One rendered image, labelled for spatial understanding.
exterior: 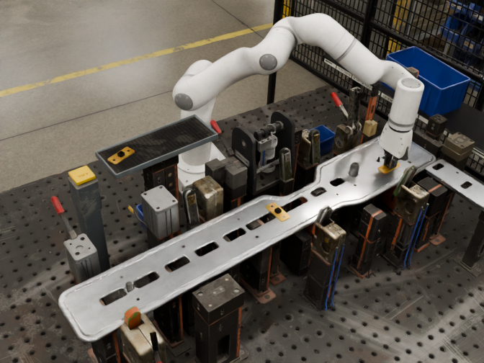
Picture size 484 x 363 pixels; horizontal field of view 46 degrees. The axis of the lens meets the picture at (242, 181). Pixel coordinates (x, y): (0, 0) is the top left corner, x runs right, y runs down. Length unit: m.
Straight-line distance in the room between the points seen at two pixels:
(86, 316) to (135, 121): 2.54
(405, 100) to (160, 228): 0.85
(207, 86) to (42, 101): 2.42
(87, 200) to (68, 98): 2.58
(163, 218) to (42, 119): 2.52
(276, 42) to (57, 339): 1.16
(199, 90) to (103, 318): 0.88
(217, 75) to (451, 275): 1.09
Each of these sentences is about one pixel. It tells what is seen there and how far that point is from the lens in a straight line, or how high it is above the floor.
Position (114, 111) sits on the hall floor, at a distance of 4.12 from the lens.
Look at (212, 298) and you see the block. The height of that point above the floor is 1.03.
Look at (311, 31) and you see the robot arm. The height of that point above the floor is 1.48.
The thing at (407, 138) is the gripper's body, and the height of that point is 1.16.
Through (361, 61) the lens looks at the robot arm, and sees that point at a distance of 1.84.
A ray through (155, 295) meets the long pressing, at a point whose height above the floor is 1.00.
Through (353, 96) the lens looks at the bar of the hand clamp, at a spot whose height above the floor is 1.19.
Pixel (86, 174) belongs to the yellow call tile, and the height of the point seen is 1.16.
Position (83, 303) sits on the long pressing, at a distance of 1.63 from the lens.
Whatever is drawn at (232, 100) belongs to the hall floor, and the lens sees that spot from 4.19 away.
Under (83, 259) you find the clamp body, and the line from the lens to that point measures 1.66.
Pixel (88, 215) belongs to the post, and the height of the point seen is 1.02.
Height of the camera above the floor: 2.26
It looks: 41 degrees down
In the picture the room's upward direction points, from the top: 3 degrees clockwise
